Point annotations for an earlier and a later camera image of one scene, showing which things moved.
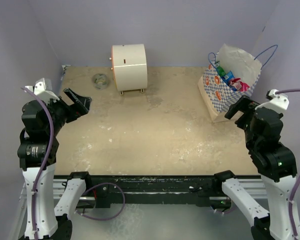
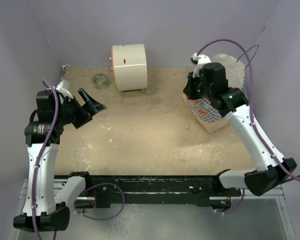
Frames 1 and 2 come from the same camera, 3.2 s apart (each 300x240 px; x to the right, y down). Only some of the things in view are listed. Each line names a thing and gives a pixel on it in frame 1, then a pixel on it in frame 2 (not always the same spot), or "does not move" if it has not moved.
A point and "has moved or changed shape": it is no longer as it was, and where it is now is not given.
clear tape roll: x=100 y=81 does not move
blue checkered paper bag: x=218 y=97 has moved or changed shape
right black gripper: x=245 y=104 to x=188 y=90
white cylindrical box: x=129 y=65 does not move
